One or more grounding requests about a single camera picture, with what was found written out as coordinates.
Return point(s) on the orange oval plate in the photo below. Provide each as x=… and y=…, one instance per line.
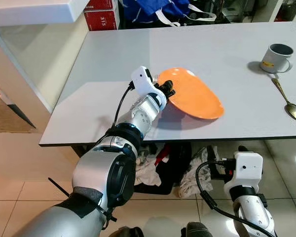
x=197, y=96

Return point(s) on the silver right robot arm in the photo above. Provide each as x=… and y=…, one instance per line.
x=254, y=212

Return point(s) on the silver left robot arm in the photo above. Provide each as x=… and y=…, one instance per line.
x=103, y=173

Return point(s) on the black laundry basket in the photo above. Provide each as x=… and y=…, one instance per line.
x=172, y=168

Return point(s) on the white crumpled cloth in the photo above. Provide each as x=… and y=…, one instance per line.
x=148, y=173

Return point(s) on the red cardboard box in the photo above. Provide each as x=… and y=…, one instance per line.
x=101, y=19

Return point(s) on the grey ceramic mug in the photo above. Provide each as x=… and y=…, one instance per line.
x=274, y=59

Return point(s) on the white shelf unit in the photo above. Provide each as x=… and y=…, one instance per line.
x=266, y=9

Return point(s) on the gold metal spoon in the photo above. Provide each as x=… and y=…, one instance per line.
x=293, y=111

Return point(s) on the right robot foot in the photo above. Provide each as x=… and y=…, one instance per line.
x=196, y=230

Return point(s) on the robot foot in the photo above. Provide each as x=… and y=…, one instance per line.
x=126, y=232
x=196, y=230

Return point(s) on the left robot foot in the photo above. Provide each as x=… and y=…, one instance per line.
x=126, y=232

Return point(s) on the white counter top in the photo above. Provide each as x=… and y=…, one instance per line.
x=29, y=11

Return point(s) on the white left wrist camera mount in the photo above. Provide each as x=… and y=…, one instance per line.
x=142, y=80

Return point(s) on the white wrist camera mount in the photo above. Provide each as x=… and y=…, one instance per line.
x=142, y=80
x=246, y=170

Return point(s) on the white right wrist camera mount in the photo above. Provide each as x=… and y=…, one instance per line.
x=246, y=170

